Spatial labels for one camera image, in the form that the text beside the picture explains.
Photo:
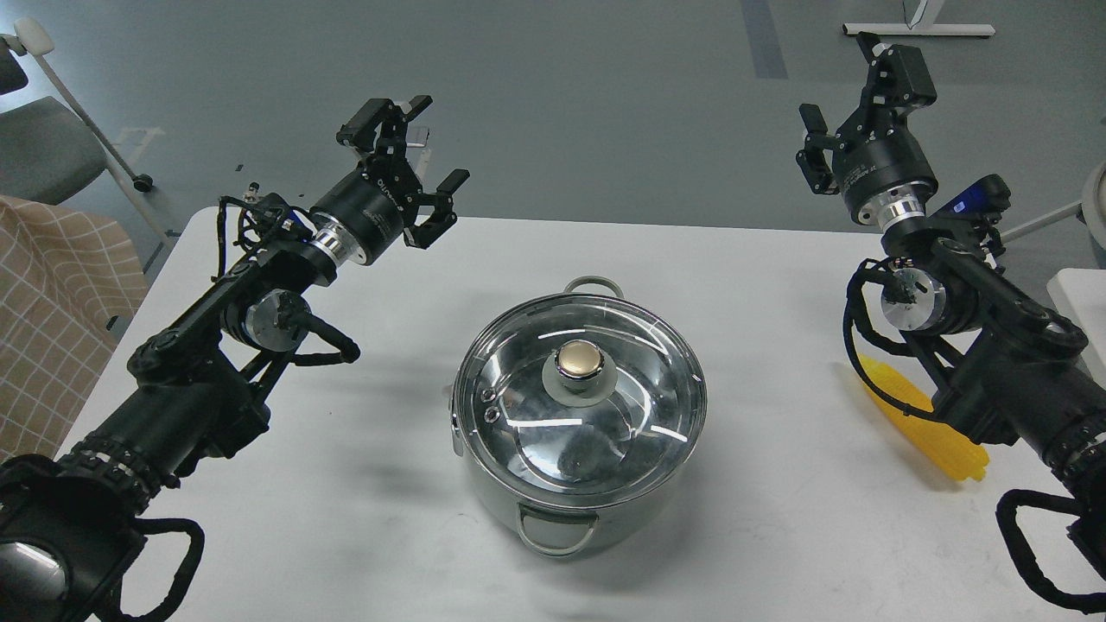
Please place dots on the beige checkered cloth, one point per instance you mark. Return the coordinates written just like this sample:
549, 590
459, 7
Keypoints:
65, 275

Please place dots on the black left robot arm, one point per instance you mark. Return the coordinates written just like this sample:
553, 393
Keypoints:
72, 527

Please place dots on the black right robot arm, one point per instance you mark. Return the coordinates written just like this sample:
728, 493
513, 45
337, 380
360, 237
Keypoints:
936, 331

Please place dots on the yellow plastic corn cob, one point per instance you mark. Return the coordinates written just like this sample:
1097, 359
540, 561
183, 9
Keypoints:
950, 451

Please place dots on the grey office chair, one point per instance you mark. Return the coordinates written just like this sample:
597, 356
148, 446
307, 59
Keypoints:
52, 149

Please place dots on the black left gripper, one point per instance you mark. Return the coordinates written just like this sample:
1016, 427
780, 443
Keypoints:
382, 200

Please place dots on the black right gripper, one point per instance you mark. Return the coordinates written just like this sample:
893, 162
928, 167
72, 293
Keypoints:
879, 152

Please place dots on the glass pot lid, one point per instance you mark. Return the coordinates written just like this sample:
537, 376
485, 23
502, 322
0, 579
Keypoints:
579, 397

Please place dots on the white desk leg base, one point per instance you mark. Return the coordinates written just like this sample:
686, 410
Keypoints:
922, 23

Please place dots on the stainless steel pot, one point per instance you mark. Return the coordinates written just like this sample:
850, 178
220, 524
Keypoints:
575, 466

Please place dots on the white side table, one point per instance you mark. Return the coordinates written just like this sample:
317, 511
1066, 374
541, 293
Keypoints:
1080, 295

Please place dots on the white chair on right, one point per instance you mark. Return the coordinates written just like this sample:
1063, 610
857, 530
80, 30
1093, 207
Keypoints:
1089, 209

